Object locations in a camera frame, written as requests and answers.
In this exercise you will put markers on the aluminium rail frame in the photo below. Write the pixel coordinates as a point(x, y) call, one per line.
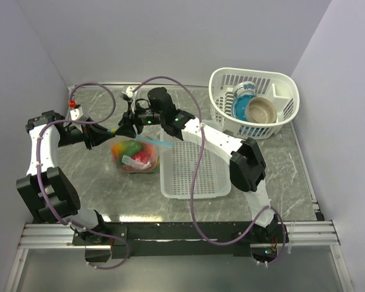
point(302, 233)

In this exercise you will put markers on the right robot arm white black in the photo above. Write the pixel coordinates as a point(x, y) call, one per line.
point(243, 157)

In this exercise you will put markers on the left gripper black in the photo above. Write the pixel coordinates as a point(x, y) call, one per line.
point(94, 134)

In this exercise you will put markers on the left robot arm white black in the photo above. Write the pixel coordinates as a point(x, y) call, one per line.
point(47, 192)

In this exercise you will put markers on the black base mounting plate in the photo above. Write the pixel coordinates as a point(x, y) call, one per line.
point(141, 239)

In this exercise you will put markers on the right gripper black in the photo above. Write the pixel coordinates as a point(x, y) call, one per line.
point(126, 123)

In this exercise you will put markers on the clear zip top bag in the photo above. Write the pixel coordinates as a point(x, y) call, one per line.
point(152, 146)

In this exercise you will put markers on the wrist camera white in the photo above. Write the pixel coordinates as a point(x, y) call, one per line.
point(128, 93)
point(76, 111)

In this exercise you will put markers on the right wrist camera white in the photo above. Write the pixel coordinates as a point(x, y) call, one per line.
point(128, 93)

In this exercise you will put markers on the white dish rack basket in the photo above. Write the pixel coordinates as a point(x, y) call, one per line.
point(278, 88)

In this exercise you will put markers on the white perforated flat basket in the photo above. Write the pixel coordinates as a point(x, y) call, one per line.
point(178, 166)

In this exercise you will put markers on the blue plate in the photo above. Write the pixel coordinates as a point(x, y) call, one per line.
point(240, 105)

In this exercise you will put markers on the beige bowl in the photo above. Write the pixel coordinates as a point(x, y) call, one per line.
point(261, 110)

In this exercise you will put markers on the red fake pepper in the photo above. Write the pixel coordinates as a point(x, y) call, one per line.
point(142, 159)

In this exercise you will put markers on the orange green fake mango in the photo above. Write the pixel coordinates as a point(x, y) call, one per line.
point(129, 148)

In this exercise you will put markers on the blue white patterned cup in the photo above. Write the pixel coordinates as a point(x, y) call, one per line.
point(244, 88)

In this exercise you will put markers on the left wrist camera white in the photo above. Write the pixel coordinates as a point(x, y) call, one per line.
point(76, 111)

